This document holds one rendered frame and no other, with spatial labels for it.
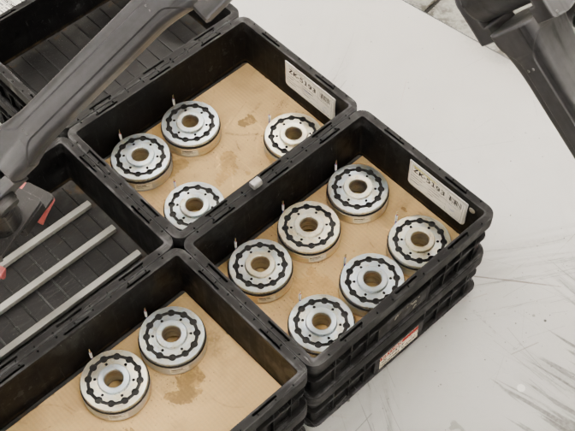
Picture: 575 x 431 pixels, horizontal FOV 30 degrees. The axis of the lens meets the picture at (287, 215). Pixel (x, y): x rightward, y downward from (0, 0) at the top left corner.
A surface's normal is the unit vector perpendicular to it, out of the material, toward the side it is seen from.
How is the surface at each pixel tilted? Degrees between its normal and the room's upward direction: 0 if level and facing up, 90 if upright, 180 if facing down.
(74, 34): 0
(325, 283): 0
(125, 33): 43
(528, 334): 0
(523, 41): 87
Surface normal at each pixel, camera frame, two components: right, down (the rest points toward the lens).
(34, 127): -0.07, 0.15
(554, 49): 0.51, 0.02
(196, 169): -0.01, -0.57
